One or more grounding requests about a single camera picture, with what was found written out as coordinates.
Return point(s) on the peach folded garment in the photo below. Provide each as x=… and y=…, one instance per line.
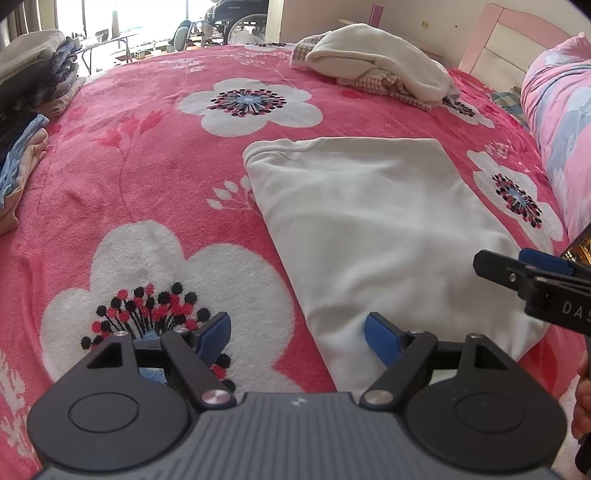
x=23, y=198

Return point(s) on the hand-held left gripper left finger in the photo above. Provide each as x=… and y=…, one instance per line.
x=214, y=332

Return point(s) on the person's right hand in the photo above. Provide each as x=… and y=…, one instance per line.
x=584, y=406

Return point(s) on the light blue folded garment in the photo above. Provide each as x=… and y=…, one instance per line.
x=21, y=157

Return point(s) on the white plastic bag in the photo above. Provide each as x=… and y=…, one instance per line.
x=247, y=39

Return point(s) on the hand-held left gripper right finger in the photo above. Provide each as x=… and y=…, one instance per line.
x=381, y=337

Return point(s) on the pink floral quilt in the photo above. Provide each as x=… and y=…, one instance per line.
x=563, y=120

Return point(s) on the stack of folded clothes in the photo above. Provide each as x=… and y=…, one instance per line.
x=37, y=69

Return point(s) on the beige curtain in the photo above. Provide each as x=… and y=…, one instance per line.
x=32, y=14

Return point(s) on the black folded garment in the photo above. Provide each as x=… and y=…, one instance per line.
x=11, y=134

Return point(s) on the red floral blanket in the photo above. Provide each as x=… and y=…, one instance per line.
x=152, y=184

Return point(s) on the pink box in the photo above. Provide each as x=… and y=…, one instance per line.
x=376, y=16

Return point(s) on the white sweatshirt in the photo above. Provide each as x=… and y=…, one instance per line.
x=378, y=230

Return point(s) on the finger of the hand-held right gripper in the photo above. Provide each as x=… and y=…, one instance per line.
x=547, y=262
x=498, y=267

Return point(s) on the grey bottle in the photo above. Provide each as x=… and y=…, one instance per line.
x=115, y=23

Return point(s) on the pink headboard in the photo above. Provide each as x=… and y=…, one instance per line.
x=503, y=41

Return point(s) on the wheelchair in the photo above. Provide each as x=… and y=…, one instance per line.
x=235, y=18

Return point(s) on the folding table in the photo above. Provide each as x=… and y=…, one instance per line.
x=106, y=46

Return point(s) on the blue checked pillow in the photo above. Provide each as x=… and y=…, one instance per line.
x=510, y=104

